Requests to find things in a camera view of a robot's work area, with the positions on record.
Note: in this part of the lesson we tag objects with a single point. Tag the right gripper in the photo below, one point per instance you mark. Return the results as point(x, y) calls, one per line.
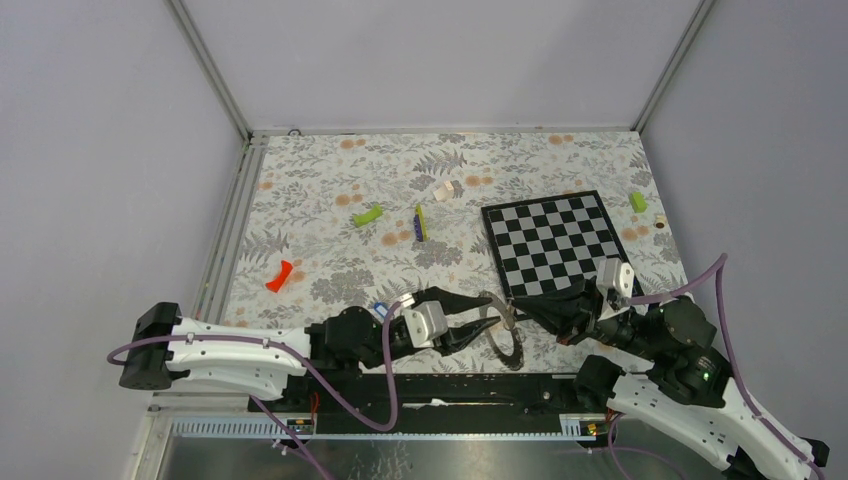
point(563, 312)

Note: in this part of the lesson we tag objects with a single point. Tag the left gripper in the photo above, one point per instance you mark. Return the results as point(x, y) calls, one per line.
point(459, 337)

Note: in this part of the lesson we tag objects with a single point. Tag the large silver keyring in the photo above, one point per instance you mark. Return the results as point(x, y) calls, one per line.
point(504, 338)

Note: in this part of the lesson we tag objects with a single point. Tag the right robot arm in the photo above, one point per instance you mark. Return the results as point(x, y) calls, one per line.
point(690, 393)

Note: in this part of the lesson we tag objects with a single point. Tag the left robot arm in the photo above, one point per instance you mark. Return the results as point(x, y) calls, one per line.
point(168, 346)

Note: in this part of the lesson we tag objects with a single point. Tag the black white chessboard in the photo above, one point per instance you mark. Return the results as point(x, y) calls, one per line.
point(546, 244)

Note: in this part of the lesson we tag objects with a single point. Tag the blue key tag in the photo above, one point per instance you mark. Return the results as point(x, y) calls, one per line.
point(381, 309)

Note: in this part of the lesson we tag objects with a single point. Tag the cream toy block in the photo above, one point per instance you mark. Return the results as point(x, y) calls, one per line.
point(446, 191)

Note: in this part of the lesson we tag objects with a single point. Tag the small green block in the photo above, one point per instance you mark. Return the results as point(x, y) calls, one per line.
point(638, 202)

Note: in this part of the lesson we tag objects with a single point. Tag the green curved block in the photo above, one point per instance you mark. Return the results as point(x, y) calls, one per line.
point(371, 215)

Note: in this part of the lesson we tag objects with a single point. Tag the floral table mat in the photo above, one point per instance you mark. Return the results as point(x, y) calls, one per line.
point(309, 187)

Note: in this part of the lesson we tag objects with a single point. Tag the red curved block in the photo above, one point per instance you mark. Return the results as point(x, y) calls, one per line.
point(285, 270)

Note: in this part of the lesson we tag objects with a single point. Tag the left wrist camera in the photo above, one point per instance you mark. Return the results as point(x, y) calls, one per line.
point(425, 321)

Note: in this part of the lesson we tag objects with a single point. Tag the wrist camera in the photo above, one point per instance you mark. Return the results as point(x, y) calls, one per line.
point(615, 280)
point(425, 321)

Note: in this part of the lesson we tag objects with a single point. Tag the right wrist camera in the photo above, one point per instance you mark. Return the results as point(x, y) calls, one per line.
point(615, 280)

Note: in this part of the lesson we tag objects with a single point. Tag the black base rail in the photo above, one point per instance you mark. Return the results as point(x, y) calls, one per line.
point(450, 404)

